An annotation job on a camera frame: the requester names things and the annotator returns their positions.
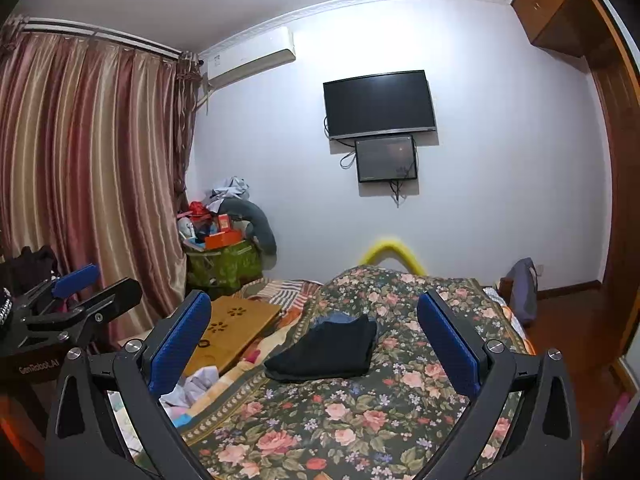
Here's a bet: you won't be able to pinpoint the blue jeans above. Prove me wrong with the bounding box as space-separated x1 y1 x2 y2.
312 312 362 332

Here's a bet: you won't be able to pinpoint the white air conditioner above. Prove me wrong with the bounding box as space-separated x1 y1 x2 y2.
200 27 297 92

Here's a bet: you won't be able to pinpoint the striped patchwork blanket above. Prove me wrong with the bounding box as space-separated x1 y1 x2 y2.
240 280 326 332

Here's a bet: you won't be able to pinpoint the small black wall monitor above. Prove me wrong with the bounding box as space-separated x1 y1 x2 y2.
355 135 419 183

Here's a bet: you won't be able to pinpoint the dark cloth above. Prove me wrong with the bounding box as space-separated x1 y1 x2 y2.
0 246 59 303

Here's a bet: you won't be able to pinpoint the grey white crumpled cloth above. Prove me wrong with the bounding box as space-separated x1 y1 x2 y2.
209 176 250 213

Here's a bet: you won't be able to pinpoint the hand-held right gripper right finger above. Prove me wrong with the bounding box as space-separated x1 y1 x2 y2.
416 288 584 480

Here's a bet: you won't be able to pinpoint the orange box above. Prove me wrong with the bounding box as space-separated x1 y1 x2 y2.
205 230 244 250

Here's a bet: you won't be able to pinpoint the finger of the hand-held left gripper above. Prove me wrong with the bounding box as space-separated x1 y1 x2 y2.
22 278 144 344
20 263 102 312

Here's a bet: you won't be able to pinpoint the floral blanket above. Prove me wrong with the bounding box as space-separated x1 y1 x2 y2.
180 266 531 480

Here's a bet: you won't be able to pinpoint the white garment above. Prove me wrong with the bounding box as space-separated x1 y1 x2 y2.
160 366 221 409

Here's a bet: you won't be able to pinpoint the wooden lap desk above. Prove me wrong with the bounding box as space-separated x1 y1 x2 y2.
182 296 282 378

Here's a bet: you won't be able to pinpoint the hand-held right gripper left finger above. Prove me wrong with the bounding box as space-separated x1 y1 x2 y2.
44 289 213 480

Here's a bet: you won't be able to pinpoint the green storage bag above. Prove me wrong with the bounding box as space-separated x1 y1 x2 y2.
185 240 263 293

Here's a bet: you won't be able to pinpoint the yellow foam tube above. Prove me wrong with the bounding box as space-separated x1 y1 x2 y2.
359 240 431 277

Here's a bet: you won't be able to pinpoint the grey blue bag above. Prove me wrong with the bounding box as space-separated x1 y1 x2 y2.
502 257 539 326

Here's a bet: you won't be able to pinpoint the black wall television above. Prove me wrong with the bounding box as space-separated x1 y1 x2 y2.
322 70 437 141

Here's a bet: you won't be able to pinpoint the black pants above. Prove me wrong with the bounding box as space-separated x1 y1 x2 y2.
264 314 378 383

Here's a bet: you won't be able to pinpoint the grey neck pillow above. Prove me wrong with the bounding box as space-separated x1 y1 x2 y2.
220 197 277 257

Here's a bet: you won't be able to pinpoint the striped pink curtain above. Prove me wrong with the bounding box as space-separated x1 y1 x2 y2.
0 30 201 356

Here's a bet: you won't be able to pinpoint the curtain rod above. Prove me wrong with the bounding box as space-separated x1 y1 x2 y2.
20 17 183 59

